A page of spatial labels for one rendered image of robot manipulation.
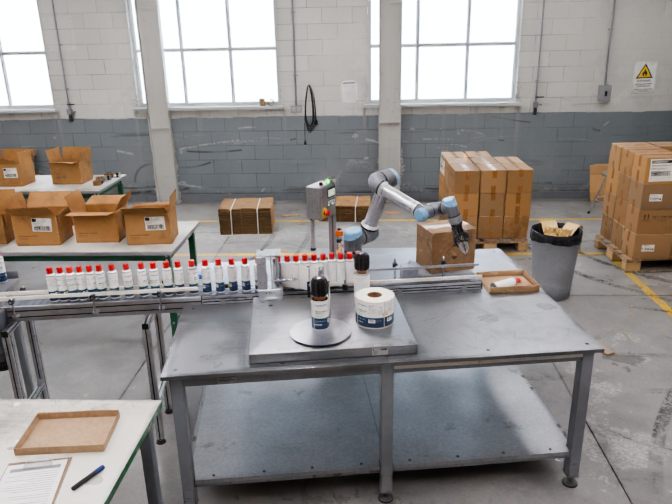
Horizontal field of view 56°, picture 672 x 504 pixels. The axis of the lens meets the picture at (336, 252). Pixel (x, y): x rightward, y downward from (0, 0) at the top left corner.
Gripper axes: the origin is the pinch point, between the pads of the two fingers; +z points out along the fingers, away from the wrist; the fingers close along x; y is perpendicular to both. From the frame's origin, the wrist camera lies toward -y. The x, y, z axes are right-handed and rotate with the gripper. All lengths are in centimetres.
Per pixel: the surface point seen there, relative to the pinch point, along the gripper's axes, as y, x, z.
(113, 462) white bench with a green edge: 141, -171, -35
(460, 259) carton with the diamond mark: -20.9, -0.9, 13.3
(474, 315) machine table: 40.7, -12.9, 19.1
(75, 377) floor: -68, -280, 10
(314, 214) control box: -1, -74, -55
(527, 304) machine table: 30.7, 18.5, 30.5
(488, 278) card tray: -9.3, 9.9, 27.0
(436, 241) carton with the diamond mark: -17.6, -11.8, -5.4
